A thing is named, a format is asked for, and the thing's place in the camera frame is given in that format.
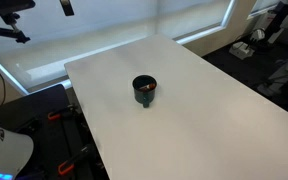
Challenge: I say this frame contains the white boxy device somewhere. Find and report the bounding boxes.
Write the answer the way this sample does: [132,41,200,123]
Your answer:
[229,40,256,61]

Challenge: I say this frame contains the black clamp with orange handle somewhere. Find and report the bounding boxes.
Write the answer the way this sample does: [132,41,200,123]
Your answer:
[47,104,80,122]
[57,143,97,176]

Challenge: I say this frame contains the white round coil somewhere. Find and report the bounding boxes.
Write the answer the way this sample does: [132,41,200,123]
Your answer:
[249,28,268,44]

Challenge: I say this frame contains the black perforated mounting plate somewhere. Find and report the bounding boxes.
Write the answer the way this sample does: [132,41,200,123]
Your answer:
[0,83,110,180]

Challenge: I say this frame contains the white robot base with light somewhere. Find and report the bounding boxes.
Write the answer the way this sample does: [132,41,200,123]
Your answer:
[0,119,35,180]

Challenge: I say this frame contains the grey machine with label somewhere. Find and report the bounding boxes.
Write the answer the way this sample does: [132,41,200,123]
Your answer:
[256,48,288,98]

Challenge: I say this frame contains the dark teal mug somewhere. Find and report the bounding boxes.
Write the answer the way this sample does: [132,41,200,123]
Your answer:
[132,74,158,109]

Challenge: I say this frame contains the black mounted camera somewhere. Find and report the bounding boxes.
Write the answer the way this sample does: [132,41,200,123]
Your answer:
[0,0,37,19]

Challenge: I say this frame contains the black upright machine post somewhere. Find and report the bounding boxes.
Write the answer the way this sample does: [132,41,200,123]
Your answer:
[265,0,288,44]

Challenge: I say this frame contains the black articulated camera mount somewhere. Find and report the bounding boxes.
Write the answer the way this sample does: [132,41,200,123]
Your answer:
[0,13,32,44]

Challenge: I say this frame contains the marker with orange cap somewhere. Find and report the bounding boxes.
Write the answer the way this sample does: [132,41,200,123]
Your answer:
[137,83,157,92]

